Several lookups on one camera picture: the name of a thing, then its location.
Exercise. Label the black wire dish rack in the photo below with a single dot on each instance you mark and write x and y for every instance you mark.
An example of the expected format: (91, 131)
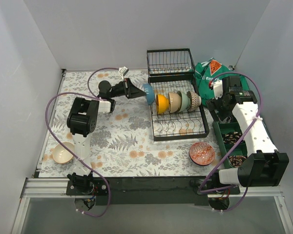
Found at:
(172, 71)

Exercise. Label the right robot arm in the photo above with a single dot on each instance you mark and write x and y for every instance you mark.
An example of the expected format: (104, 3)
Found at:
(264, 165)

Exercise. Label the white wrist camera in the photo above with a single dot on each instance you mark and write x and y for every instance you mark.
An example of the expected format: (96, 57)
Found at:
(217, 87)
(123, 71)

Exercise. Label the orange patterned bowl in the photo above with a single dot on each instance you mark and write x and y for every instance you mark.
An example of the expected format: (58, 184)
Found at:
(202, 154)

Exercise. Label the cream ceramic bowl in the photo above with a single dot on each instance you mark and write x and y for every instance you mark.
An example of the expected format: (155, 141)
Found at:
(174, 101)

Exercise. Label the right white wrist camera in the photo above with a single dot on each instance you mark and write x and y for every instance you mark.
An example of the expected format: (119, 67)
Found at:
(217, 87)

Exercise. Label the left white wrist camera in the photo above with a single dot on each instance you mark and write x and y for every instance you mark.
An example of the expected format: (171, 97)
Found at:
(123, 71)

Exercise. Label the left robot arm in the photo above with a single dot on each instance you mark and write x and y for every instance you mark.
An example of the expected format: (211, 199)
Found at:
(82, 121)

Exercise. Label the mint green bowl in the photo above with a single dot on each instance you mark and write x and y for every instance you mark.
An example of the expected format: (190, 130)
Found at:
(185, 101)

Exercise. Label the green compartment tray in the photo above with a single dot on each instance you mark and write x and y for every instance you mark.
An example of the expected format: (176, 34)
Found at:
(231, 143)

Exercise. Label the cream bowl with yellow stripe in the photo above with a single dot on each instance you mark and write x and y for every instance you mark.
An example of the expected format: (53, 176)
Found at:
(161, 103)

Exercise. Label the brown patterned bowl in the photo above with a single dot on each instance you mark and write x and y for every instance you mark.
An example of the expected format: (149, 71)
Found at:
(195, 101)

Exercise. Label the green shirt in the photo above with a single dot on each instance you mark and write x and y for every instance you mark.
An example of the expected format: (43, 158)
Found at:
(210, 71)

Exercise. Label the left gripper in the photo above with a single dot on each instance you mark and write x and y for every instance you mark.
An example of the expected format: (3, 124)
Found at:
(128, 88)

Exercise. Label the cream bowl with blue pattern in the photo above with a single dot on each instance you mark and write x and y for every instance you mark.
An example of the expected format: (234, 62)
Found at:
(61, 155)

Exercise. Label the floral patterned table mat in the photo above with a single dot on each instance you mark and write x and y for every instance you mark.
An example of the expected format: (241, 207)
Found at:
(122, 143)

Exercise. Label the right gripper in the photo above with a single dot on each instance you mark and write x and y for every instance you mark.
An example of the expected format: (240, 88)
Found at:
(218, 107)

